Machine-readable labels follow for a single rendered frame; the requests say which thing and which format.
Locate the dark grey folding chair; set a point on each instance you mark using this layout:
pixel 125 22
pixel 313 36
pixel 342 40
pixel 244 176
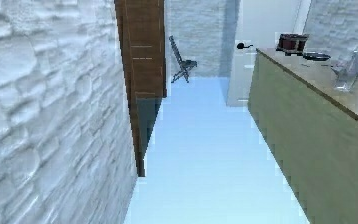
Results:
pixel 183 63

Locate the brown wooden cupboard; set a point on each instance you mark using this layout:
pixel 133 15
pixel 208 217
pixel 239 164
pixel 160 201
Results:
pixel 143 50

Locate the white room door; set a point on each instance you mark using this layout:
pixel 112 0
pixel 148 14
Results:
pixel 253 26

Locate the olive green counter cabinet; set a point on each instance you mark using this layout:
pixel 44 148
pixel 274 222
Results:
pixel 307 140

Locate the dark red toaster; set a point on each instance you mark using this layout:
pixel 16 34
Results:
pixel 292 43

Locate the black flat pan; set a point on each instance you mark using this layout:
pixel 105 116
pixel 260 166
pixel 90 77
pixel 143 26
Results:
pixel 316 56

